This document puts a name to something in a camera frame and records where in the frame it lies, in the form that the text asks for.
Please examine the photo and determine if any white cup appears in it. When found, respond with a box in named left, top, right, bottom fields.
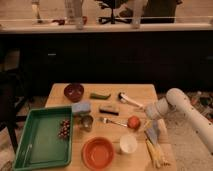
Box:
left=119, top=134, right=138, bottom=154

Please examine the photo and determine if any black and tan brush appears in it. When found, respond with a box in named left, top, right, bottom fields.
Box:
left=99, top=104, right=119, bottom=116

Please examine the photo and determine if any purple bowl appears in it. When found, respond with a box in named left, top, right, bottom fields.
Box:
left=64, top=83, right=84, bottom=103

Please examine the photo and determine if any blue sponge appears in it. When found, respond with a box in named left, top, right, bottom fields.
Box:
left=72, top=102, right=91, bottom=115

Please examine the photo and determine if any green vegetable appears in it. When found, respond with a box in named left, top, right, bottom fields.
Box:
left=90, top=93, right=111, bottom=100

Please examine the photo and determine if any small metal cup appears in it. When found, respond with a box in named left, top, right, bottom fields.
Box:
left=80, top=115, right=93, bottom=132

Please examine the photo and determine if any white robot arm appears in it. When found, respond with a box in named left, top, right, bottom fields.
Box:
left=145, top=88, right=213, bottom=155

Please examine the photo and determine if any orange bowl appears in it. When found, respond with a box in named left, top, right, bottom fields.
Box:
left=82, top=137, right=114, bottom=171

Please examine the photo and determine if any green plastic tray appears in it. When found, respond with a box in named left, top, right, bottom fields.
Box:
left=13, top=107, right=73, bottom=171

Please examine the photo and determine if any red apple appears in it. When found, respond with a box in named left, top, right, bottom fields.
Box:
left=127, top=116, right=141, bottom=129

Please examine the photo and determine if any red grapes bunch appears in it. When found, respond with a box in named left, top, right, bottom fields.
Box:
left=58, top=120, right=70, bottom=139

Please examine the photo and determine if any black office chair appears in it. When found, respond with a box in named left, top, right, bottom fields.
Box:
left=95, top=0, right=130, bottom=24

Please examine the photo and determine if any blue cloth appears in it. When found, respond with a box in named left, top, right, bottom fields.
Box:
left=145, top=125, right=159, bottom=145

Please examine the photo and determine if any dark chair at left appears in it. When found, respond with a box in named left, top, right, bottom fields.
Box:
left=0, top=72, right=26, bottom=151

